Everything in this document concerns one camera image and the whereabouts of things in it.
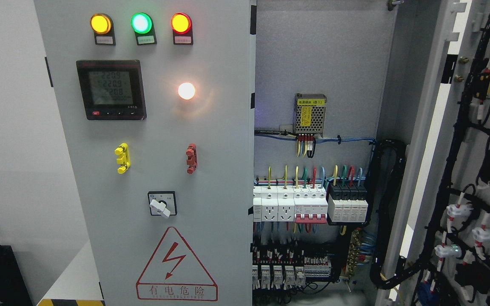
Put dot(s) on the grey cabinet door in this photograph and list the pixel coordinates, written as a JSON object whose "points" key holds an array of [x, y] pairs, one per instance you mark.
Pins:
{"points": [[434, 225], [217, 57]]}

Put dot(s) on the red terminal connector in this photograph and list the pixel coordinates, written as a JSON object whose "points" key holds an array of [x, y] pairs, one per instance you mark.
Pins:
{"points": [[192, 159]]}

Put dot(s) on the white socket breaker row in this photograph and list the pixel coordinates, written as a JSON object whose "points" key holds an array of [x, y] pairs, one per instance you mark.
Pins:
{"points": [[274, 203]]}

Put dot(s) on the metal mesh power supply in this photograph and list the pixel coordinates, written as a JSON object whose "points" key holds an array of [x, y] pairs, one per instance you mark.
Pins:
{"points": [[309, 110]]}

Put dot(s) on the white glowing indicator lamp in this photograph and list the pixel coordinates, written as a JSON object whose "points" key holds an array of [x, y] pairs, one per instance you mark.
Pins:
{"points": [[186, 90]]}

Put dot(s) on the black surge protector block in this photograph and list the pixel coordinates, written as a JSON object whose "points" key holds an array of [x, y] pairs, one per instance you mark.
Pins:
{"points": [[347, 205]]}

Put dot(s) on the yellow terminal connector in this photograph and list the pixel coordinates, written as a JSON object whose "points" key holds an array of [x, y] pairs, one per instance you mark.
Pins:
{"points": [[123, 158]]}

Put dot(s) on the red electric hazard sticker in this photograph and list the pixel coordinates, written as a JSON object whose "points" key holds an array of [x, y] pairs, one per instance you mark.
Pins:
{"points": [[174, 272]]}

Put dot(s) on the brass ground terminal bar right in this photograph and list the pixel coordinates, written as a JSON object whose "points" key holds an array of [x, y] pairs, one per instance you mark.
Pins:
{"points": [[353, 254]]}

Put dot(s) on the red indicator lamp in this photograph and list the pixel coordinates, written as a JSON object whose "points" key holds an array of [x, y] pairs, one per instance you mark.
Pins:
{"points": [[181, 23]]}

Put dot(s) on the black digital power meter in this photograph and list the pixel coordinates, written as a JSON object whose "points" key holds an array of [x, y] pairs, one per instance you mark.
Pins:
{"points": [[112, 89]]}

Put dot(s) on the green indicator lamp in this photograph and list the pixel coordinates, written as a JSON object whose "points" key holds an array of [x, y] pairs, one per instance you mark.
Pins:
{"points": [[141, 23]]}

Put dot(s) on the yellow indicator lamp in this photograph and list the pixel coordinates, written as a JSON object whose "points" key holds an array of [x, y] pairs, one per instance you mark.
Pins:
{"points": [[101, 23]]}

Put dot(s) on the red handle circuit breaker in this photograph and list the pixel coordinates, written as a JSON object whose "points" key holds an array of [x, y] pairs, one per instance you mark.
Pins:
{"points": [[310, 206]]}

